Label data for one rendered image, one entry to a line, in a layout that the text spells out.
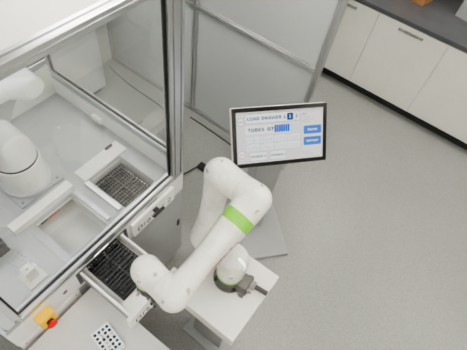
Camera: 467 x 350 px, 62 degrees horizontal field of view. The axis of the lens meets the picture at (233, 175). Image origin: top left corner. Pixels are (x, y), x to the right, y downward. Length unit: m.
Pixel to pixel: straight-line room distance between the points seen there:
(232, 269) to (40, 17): 1.11
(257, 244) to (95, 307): 1.34
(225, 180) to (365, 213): 2.08
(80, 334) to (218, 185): 0.93
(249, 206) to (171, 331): 1.49
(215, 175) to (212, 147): 1.98
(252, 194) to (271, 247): 1.58
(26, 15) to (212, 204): 0.85
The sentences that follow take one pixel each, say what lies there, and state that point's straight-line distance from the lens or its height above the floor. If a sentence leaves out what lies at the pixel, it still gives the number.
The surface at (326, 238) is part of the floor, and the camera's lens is 3.08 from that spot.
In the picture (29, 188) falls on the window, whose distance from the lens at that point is 1.31.
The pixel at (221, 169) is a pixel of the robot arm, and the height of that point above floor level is 1.47.
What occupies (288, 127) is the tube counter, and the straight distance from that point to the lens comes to 2.08.
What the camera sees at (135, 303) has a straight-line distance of 1.85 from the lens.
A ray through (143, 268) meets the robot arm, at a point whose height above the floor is 1.33.
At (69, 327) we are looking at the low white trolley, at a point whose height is 0.76.
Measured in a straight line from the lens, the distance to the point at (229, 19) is 2.85.
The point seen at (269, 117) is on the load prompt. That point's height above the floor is 1.16.
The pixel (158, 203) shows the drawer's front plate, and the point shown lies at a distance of 1.96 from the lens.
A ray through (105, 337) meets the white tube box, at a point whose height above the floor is 0.80.
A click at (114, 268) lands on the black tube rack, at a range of 1.85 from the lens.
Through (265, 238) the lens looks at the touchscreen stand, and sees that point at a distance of 2.91.
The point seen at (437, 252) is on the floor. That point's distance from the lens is 3.43.
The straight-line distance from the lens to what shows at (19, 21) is 1.17.
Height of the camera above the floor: 2.59
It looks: 54 degrees down
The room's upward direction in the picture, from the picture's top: 11 degrees clockwise
